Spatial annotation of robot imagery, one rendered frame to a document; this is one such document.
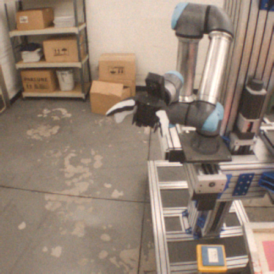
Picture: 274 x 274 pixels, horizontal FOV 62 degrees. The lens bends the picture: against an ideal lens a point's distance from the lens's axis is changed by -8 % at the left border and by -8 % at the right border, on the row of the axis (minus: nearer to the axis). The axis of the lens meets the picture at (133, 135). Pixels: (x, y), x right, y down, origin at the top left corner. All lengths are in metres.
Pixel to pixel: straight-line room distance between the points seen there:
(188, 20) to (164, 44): 3.39
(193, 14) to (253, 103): 0.53
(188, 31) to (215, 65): 0.19
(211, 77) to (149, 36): 3.51
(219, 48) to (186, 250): 1.57
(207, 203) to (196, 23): 0.86
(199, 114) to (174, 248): 1.41
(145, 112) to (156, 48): 3.74
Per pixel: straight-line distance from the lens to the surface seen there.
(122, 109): 0.63
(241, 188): 1.45
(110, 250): 2.27
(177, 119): 0.85
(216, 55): 0.91
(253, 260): 1.22
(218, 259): 1.19
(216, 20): 0.96
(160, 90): 0.65
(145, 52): 4.41
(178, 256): 2.03
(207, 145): 1.17
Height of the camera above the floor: 1.99
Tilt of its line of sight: 35 degrees down
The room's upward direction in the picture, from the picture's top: straight up
